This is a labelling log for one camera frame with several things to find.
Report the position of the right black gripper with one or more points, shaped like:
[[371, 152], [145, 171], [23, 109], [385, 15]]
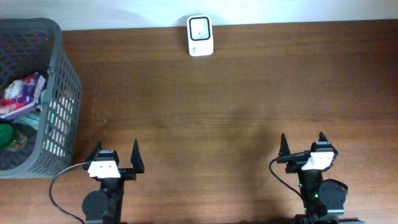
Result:
[[293, 166]]

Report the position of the red purple tissue pack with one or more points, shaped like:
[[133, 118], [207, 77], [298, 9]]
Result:
[[23, 96]]

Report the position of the white barcode scanner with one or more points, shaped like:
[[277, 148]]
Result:
[[200, 36]]

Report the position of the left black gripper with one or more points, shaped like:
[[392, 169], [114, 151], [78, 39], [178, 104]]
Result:
[[137, 162]]

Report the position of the green bottle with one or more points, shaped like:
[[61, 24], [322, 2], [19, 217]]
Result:
[[12, 139]]

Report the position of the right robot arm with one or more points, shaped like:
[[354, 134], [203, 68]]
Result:
[[323, 199]]

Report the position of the teal wipes packet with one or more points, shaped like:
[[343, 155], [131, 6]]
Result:
[[30, 119]]

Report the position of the grey plastic mesh basket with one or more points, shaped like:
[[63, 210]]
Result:
[[35, 45]]

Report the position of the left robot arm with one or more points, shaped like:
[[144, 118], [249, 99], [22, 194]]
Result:
[[105, 205]]

